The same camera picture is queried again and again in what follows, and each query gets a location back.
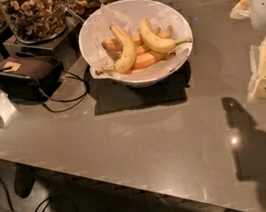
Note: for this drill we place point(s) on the glass jar of mixed nuts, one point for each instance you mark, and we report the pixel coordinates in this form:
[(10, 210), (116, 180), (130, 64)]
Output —
[(34, 21)]

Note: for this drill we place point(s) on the orange sweet potato top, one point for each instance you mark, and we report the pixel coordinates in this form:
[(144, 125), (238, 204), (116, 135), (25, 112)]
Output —
[(112, 44)]

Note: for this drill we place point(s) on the white paper bowl liner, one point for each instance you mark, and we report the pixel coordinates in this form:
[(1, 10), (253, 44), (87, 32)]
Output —
[(103, 28)]

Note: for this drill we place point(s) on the orange sweet potato bottom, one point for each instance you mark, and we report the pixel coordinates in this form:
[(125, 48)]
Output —
[(150, 58)]

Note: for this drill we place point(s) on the metal stand under nut jar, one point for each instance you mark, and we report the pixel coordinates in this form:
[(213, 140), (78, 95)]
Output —
[(63, 48)]

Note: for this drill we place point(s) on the yellow banana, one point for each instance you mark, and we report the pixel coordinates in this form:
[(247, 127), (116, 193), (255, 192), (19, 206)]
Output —
[(156, 43), (128, 55)]

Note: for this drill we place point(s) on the black device with brown pouch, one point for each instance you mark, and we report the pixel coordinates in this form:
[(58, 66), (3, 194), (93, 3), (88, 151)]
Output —
[(33, 78)]

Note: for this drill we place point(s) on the orange sweet potato middle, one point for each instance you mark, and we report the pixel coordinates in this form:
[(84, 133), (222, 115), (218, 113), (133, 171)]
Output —
[(142, 48)]

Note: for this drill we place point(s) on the orange sweet potato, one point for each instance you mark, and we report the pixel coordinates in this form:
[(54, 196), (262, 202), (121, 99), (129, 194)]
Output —
[(150, 58), (112, 44), (142, 48)]

